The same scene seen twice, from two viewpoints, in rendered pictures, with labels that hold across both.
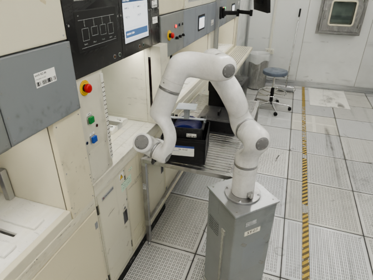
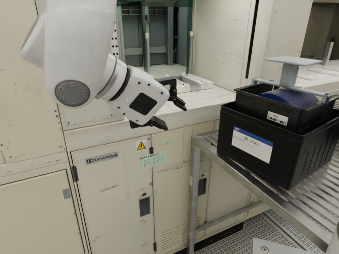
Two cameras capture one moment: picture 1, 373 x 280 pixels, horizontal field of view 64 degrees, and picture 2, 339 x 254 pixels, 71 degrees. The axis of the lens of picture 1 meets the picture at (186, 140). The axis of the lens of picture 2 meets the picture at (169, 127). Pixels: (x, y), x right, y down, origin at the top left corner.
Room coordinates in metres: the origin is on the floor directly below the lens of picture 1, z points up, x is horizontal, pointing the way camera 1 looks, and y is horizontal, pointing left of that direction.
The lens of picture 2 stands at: (0.95, -0.25, 1.20)
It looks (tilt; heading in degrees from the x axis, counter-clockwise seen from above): 25 degrees down; 45
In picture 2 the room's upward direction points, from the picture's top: straight up
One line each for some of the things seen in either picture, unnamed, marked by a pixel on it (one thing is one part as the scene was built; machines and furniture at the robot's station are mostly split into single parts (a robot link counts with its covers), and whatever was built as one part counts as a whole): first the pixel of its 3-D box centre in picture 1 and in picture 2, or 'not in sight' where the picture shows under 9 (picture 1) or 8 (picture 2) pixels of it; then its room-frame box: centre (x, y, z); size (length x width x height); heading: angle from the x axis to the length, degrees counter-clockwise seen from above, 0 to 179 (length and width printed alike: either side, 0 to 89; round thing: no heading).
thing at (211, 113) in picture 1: (218, 118); not in sight; (2.12, -0.25, 0.83); 0.29 x 0.29 x 0.13; 72
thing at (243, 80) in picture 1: (227, 93); not in sight; (2.52, -0.36, 0.89); 0.29 x 0.29 x 0.25; 68
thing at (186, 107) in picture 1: (186, 129); (281, 110); (1.70, 0.00, 0.93); 0.24 x 0.20 x 0.32; 81
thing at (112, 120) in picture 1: (106, 123); (184, 81); (1.86, 0.55, 0.89); 0.22 x 0.21 x 0.04; 72
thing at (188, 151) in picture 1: (186, 140); (276, 132); (1.71, 0.00, 0.85); 0.28 x 0.28 x 0.17; 81
